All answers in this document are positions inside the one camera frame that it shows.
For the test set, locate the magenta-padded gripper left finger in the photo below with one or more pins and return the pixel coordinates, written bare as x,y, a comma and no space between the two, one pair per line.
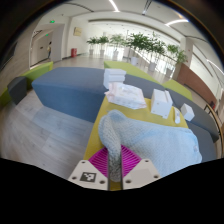
98,163

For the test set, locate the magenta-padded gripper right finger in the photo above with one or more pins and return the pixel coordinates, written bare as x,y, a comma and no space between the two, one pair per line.
131,161

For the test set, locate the light blue towel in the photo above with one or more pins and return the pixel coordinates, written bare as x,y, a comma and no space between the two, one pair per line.
160,143

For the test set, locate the yellow ottoman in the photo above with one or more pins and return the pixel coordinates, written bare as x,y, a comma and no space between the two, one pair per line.
100,126

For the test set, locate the small white tube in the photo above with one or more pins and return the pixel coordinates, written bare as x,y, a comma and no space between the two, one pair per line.
177,116

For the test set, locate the soft plastic wipes pack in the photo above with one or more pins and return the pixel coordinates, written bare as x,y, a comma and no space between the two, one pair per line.
126,96

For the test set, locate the small white cube box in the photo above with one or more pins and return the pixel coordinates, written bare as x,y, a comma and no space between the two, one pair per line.
187,112

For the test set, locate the wide dark grey ottoman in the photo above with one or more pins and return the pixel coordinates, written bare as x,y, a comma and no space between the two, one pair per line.
206,143

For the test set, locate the blue upholstered ottoman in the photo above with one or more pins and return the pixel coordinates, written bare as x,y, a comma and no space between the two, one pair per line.
70,88

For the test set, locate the long dark grey ottoman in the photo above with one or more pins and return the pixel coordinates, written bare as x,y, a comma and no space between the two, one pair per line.
200,116

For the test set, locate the stacked white tissue packs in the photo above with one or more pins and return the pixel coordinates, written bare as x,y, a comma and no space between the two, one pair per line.
114,78

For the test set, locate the small green ottoman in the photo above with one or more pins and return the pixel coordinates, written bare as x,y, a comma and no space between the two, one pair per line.
178,89

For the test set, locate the large green ottoman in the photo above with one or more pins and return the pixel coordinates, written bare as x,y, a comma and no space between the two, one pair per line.
130,68

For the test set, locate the brown wood-panelled counter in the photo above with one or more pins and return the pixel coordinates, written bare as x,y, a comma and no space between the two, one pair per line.
196,81

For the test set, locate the dark grey cube seat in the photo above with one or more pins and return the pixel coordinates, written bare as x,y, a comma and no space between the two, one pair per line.
17,89

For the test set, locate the long green bench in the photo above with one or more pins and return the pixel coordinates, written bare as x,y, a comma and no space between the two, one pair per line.
36,71

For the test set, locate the red bin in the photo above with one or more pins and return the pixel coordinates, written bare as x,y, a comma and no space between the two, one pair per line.
73,52

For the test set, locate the row of potted plants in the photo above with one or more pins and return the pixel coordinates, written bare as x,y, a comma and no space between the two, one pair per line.
140,41

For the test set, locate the person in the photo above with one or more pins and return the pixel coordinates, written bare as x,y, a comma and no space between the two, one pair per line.
49,50

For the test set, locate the ceiling strip lights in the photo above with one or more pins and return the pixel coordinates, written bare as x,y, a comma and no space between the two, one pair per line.
176,22

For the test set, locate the green exit sign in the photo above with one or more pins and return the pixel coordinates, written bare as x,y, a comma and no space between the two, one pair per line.
52,21

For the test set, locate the wooden table with black frame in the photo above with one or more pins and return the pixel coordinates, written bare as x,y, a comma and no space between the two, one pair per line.
216,121

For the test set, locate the framed wall picture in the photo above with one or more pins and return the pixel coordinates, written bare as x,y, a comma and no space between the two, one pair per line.
77,31

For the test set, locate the black wall screen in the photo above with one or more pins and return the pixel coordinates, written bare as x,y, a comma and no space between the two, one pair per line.
10,55

